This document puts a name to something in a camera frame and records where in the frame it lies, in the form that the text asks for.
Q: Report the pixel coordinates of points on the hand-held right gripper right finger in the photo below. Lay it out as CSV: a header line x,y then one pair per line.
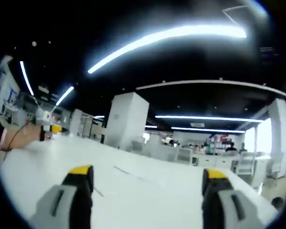
x,y
213,202

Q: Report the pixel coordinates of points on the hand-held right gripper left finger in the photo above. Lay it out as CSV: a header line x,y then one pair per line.
x,y
81,198

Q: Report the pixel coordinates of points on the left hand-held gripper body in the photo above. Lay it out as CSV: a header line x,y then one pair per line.
x,y
44,118

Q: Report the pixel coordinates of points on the white socket holder cover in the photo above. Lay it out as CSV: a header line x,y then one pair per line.
x,y
99,192

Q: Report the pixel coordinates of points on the long white socket holder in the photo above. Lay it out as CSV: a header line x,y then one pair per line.
x,y
133,173

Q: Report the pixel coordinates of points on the row of white cabinets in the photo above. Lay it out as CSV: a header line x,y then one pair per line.
x,y
200,156

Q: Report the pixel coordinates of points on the white mesh office chair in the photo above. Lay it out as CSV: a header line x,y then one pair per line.
x,y
246,163

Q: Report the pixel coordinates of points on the long ceiling light strip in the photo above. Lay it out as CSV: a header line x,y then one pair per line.
x,y
208,130
208,118

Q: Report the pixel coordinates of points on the ceiling air vent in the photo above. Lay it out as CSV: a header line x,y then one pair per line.
x,y
197,125

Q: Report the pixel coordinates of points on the plain white pillar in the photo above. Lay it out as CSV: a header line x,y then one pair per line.
x,y
278,133

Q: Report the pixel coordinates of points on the wide curved ceiling light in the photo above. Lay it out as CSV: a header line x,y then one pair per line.
x,y
166,38

